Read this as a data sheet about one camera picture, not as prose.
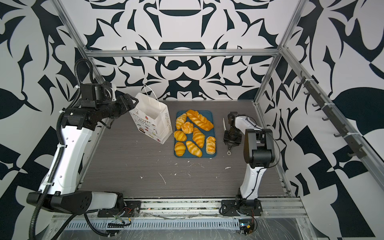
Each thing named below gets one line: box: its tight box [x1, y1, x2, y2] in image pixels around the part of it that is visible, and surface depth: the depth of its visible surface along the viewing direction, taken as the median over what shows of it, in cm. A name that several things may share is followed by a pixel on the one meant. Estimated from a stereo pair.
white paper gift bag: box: [129, 92, 173, 145], surface depth 87 cm
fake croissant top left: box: [175, 113, 187, 130], surface depth 107 cm
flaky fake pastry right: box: [205, 136, 216, 155], surface depth 94 cm
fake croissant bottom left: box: [174, 141, 186, 157], surface depth 93 cm
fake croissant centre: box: [192, 127, 206, 149], surface depth 97 cm
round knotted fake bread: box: [181, 121, 194, 134], surface depth 101 cm
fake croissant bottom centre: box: [186, 140, 203, 158], surface depth 93 cm
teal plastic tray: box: [173, 109, 217, 158], surface depth 98 cm
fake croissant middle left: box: [173, 130, 187, 142], surface depth 98 cm
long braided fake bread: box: [186, 109, 215, 132], surface depth 107 cm
